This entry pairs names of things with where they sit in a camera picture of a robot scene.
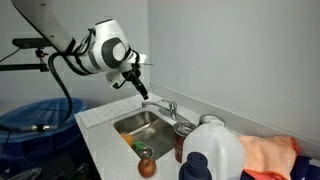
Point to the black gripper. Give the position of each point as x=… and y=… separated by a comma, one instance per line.
x=132, y=73

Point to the chrome faucet spout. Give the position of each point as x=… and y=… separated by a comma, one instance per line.
x=153, y=104

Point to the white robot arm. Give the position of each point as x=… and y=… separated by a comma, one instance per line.
x=106, y=50

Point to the chrome faucet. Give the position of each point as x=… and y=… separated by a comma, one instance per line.
x=173, y=111

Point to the stainless steel sink basin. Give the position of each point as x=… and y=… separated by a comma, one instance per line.
x=150, y=128

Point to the metal sink drain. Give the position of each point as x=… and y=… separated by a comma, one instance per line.
x=145, y=152

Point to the white tile pattern panel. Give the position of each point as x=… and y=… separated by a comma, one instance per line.
x=106, y=111

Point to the orange toy pineapple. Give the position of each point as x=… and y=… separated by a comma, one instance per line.
x=127, y=138

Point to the red tin can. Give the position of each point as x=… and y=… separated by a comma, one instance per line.
x=180, y=143

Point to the silver lidded tin can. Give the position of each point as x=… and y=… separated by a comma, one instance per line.
x=208, y=118

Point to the red apple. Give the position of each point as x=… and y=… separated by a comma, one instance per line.
x=146, y=167

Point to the translucent plastic milk jug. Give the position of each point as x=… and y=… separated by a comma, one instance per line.
x=220, y=150

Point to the blue recycling bin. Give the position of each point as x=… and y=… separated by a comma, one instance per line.
x=36, y=113

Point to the orange cloth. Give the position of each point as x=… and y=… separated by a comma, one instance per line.
x=270, y=153

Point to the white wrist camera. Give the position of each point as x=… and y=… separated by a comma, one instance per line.
x=113, y=78

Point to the black camera stand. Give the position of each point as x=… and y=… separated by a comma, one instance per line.
x=26, y=42

